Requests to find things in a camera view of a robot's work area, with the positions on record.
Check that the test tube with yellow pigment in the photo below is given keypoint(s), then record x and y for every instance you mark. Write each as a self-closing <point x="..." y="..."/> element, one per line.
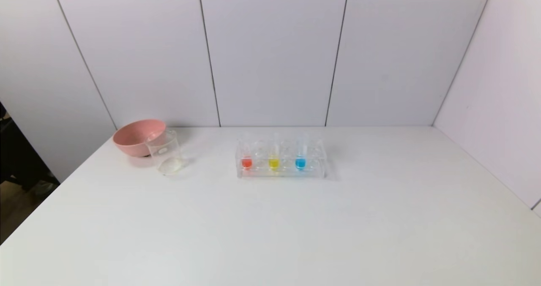
<point x="274" y="163"/>

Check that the test tube with red pigment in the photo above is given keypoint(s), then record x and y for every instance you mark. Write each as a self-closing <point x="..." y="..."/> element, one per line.
<point x="247" y="162"/>

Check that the test tube with blue pigment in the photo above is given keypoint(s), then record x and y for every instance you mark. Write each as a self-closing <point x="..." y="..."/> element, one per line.
<point x="300" y="163"/>

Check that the clear acrylic test tube rack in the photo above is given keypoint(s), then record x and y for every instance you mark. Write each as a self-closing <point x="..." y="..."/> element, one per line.
<point x="313" y="168"/>

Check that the clear glass beaker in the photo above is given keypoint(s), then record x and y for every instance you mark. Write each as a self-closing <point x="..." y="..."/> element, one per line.
<point x="162" y="151"/>

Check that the pink plastic bowl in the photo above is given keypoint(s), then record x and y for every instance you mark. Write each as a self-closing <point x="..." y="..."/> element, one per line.
<point x="131" y="141"/>

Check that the dark furniture piece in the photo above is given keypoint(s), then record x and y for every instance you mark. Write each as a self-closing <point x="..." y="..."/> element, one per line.
<point x="17" y="159"/>

